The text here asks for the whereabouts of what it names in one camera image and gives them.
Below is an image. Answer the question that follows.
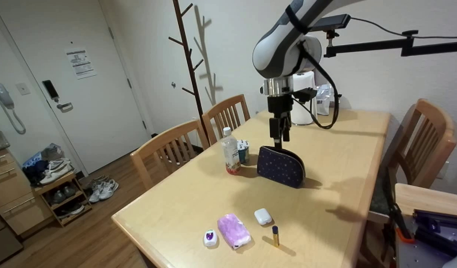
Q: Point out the clear plastic bag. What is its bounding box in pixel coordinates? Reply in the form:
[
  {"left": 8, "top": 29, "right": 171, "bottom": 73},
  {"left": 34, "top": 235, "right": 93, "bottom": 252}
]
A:
[{"left": 315, "top": 84, "right": 342, "bottom": 116}]

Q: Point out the white and purple small device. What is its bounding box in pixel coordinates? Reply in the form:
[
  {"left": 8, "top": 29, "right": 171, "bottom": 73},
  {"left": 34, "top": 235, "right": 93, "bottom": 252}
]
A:
[{"left": 203, "top": 229, "right": 218, "bottom": 248}]

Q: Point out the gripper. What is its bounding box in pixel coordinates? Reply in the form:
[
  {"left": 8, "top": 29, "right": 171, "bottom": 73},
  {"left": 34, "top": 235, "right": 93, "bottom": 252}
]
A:
[{"left": 267, "top": 95, "right": 294, "bottom": 150}]

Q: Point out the wooden shoe rack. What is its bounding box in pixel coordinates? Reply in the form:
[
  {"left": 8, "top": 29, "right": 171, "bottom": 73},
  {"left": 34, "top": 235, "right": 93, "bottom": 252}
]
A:
[{"left": 32, "top": 172, "right": 93, "bottom": 228}]

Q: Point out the paper towel roll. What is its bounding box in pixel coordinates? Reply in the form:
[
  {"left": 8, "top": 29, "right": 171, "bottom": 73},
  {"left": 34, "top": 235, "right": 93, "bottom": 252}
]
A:
[{"left": 290, "top": 71, "right": 318, "bottom": 125}]

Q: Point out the paper notice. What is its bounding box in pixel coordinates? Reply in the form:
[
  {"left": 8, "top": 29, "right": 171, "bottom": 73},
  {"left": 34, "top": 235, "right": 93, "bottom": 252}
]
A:
[{"left": 65, "top": 47, "right": 98, "bottom": 80}]

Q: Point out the pair of white sneakers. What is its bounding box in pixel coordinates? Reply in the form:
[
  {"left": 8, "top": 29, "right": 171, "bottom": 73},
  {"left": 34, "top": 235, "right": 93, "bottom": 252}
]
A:
[{"left": 87, "top": 175, "right": 119, "bottom": 204}]

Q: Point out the white earbud case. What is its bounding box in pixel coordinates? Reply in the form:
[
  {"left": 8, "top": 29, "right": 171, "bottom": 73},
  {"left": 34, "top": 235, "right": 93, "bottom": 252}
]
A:
[{"left": 254, "top": 208, "right": 273, "bottom": 226}]

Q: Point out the wall socket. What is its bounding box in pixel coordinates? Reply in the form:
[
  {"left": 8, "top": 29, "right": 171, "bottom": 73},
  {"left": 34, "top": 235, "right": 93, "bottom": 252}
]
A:
[{"left": 436, "top": 161, "right": 450, "bottom": 180}]

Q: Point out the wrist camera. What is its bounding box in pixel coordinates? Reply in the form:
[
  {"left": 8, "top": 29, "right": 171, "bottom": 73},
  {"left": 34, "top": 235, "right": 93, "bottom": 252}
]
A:
[{"left": 293, "top": 87, "right": 318, "bottom": 103}]

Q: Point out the wooden chair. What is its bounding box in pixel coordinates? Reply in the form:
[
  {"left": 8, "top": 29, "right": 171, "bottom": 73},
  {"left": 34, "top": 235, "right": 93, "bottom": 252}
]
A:
[
  {"left": 368, "top": 98, "right": 457, "bottom": 224},
  {"left": 130, "top": 119, "right": 210, "bottom": 191},
  {"left": 202, "top": 94, "right": 251, "bottom": 146}
]

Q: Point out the small printed can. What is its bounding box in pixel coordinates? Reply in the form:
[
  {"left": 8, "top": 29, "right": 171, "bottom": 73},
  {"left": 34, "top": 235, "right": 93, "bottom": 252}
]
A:
[{"left": 237, "top": 140, "right": 251, "bottom": 165}]

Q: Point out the dark bag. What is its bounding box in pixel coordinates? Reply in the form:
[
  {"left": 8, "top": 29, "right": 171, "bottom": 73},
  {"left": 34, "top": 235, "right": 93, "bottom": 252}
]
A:
[{"left": 369, "top": 164, "right": 413, "bottom": 241}]

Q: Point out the door lock with handle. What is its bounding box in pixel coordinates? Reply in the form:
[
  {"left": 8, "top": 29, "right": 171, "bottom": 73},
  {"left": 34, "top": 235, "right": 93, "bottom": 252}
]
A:
[{"left": 42, "top": 80, "right": 74, "bottom": 113}]

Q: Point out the grey wall phone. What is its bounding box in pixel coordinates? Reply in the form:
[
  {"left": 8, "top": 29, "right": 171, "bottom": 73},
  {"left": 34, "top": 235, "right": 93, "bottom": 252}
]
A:
[{"left": 0, "top": 82, "right": 27, "bottom": 135}]

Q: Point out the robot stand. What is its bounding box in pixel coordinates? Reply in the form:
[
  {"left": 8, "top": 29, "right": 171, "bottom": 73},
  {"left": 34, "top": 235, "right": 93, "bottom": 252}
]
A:
[{"left": 393, "top": 183, "right": 457, "bottom": 268}]

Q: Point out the black cable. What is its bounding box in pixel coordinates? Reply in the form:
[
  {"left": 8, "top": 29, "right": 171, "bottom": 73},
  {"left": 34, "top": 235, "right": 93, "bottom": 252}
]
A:
[{"left": 350, "top": 17, "right": 457, "bottom": 39}]

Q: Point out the wooden drawer cabinet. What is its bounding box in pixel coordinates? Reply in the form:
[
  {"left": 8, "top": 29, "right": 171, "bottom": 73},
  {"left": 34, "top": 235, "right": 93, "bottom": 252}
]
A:
[{"left": 0, "top": 123, "right": 53, "bottom": 267}]

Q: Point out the brown coat rack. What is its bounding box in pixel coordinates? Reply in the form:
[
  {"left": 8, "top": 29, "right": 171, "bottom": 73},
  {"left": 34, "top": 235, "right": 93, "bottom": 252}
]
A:
[{"left": 168, "top": 0, "right": 211, "bottom": 139}]

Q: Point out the clear plastic drink bottle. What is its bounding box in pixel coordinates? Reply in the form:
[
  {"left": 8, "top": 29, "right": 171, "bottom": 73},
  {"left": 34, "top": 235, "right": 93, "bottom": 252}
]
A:
[{"left": 221, "top": 127, "right": 241, "bottom": 175}]

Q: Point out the white door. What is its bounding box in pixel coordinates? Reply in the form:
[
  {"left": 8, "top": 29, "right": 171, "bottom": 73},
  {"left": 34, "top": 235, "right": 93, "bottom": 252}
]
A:
[{"left": 0, "top": 0, "right": 151, "bottom": 175}]

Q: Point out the heap of shoes and bags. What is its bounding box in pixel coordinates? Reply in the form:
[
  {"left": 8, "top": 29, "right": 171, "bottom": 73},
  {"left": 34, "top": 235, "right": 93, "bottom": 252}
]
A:
[{"left": 22, "top": 143, "right": 75, "bottom": 186}]

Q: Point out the small navy starred bag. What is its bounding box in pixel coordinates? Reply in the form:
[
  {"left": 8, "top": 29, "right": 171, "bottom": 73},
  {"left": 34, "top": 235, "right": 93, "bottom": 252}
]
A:
[{"left": 257, "top": 146, "right": 306, "bottom": 189}]

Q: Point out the camera on mount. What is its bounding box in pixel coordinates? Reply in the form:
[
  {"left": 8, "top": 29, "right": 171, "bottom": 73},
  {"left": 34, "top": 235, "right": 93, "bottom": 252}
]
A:
[{"left": 309, "top": 14, "right": 457, "bottom": 58}]

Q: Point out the pink tissue pack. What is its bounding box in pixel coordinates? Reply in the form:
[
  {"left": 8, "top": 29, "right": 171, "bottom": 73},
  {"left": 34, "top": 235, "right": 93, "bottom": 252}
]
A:
[{"left": 217, "top": 213, "right": 252, "bottom": 250}]

